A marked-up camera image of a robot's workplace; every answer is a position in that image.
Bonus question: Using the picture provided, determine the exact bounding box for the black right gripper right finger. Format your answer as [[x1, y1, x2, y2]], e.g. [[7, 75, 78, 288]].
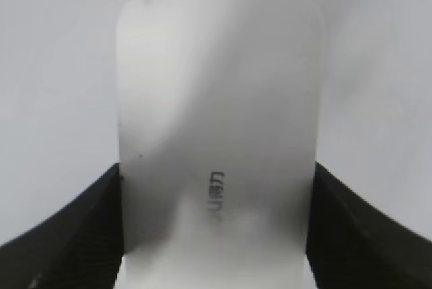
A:
[[306, 163, 431, 288]]

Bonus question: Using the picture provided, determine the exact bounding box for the grey framed whiteboard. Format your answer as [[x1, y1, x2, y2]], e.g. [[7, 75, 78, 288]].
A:
[[1, 0, 431, 242]]

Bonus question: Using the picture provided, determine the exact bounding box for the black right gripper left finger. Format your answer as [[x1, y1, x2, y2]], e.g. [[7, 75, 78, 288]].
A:
[[1, 164, 124, 288]]

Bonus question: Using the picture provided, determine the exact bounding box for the white rectangular whiteboard eraser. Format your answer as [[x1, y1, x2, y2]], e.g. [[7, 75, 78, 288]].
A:
[[116, 0, 325, 288]]

